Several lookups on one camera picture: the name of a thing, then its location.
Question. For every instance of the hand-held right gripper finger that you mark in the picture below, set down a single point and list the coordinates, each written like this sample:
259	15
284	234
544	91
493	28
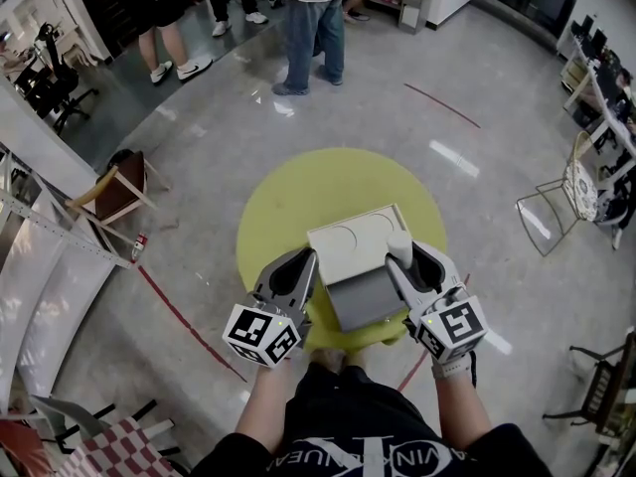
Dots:
444	266
405	286

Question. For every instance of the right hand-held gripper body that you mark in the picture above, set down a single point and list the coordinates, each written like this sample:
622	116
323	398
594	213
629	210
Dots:
452	328

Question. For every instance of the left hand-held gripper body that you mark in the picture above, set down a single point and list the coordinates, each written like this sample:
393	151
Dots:
258	333

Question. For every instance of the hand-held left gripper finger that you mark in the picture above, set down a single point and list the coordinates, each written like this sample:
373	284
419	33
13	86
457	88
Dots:
275	278
308	281

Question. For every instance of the small white roll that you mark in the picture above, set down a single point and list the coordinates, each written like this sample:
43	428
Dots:
400	246

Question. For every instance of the beige box with sliding lid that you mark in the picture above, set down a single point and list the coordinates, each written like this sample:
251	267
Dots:
358	246

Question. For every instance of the person's left forearm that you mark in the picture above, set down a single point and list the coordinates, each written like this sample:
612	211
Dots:
266	405

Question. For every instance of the person's right forearm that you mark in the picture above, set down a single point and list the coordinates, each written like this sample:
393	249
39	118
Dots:
462	405

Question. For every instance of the white wrist watch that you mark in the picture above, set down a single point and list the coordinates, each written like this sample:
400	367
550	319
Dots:
452	367

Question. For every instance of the person's beige shoe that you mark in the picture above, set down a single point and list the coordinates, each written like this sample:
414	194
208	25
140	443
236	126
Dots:
325	361
357	358

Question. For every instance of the round table with green cloth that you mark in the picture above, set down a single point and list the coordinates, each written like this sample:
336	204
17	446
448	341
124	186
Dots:
298	192

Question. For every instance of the person's black shorts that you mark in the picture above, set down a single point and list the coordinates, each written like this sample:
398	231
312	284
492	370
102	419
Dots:
358	400

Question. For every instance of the plastic bottle with red label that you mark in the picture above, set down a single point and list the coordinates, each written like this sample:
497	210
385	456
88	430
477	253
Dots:
140	246

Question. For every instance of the person's black printed shirt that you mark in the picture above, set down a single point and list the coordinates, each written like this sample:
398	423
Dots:
358	457

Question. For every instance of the black metal chair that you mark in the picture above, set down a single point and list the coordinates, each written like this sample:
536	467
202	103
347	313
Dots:
603	385

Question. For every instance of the wooden chair with brown seat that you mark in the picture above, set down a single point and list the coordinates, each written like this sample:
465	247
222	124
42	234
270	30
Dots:
119	192

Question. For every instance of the red and white checkered table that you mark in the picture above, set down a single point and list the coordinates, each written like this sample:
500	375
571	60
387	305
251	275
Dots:
114	450

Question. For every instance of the grey plastic chair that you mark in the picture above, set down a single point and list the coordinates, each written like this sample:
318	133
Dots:
64	415

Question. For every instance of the white metal shelf rack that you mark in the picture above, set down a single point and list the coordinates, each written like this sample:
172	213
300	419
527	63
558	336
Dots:
45	266

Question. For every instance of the white work desk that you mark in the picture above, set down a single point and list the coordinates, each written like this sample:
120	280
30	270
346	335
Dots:
596	87

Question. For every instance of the red cloth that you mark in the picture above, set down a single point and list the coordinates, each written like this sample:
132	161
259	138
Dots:
20	447

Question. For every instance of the black office chair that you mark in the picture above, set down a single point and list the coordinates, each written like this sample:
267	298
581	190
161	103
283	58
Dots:
57	82

